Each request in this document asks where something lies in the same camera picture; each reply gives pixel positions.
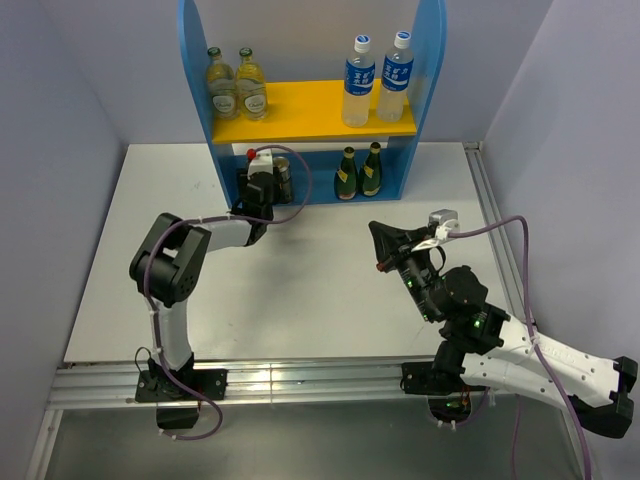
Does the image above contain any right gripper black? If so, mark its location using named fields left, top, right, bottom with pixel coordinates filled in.
left=369, top=219, right=440, bottom=320

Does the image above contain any black gold can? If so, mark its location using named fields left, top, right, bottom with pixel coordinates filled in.
left=273, top=156, right=294, bottom=204

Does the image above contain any green glass bottle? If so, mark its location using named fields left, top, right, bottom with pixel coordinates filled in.
left=334, top=146, right=358, bottom=201
left=358, top=142, right=382, bottom=197

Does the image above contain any Pocari water bottle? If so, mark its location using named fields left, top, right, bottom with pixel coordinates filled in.
left=341, top=35, right=375, bottom=128
left=376, top=31, right=414, bottom=123

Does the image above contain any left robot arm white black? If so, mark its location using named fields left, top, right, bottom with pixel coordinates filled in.
left=129, top=168, right=291, bottom=399

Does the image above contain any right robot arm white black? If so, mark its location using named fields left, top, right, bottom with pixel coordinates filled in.
left=368, top=211, right=638, bottom=439

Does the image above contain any blue shelf with yellow board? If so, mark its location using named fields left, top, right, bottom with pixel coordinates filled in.
left=177, top=1, right=447, bottom=204

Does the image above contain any right yellow soda water bottle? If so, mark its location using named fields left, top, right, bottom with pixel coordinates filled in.
left=235, top=47, right=268, bottom=121

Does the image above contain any yellow soda water bottle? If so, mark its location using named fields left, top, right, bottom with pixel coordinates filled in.
left=206, top=47, right=238, bottom=120
left=235, top=47, right=268, bottom=121

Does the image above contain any left yellow soda water bottle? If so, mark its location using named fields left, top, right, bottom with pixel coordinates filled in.
left=206, top=47, right=238, bottom=120

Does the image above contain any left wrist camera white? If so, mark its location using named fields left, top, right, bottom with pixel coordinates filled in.
left=247, top=148, right=274, bottom=177

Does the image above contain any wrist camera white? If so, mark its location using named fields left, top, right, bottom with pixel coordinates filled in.
left=412, top=209, right=460, bottom=252
left=247, top=148, right=274, bottom=177

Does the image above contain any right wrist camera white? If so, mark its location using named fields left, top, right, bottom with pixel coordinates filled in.
left=412, top=209, right=460, bottom=252

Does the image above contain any aluminium rail right side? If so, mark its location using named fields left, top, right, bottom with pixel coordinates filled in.
left=463, top=142, right=601, bottom=479

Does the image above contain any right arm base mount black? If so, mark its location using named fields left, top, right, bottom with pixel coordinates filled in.
left=399, top=361, right=490, bottom=430

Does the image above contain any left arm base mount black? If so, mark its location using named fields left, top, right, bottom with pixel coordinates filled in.
left=134, top=369, right=228, bottom=430

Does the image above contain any aluminium rail frame front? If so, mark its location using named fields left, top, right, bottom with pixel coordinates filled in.
left=45, top=355, right=433, bottom=410

